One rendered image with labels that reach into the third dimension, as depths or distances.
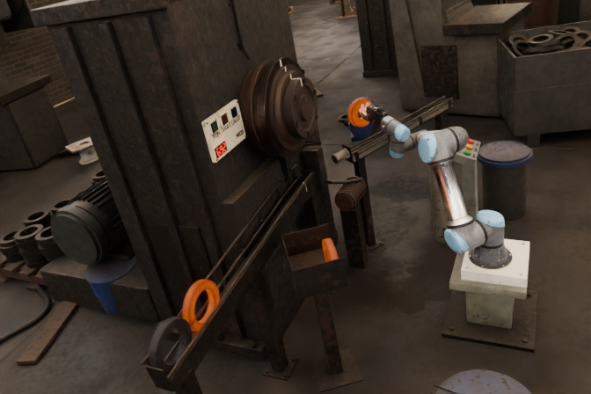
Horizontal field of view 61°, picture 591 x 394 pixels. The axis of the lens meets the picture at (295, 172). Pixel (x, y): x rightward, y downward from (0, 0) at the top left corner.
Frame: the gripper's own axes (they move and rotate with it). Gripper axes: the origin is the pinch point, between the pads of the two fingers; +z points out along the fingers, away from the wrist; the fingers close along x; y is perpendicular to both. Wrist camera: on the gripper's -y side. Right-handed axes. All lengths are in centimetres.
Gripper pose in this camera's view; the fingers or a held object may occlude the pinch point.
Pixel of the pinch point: (361, 109)
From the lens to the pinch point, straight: 276.7
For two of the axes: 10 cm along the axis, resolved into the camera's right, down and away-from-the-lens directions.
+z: -5.3, -5.1, 6.8
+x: -8.5, 3.5, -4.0
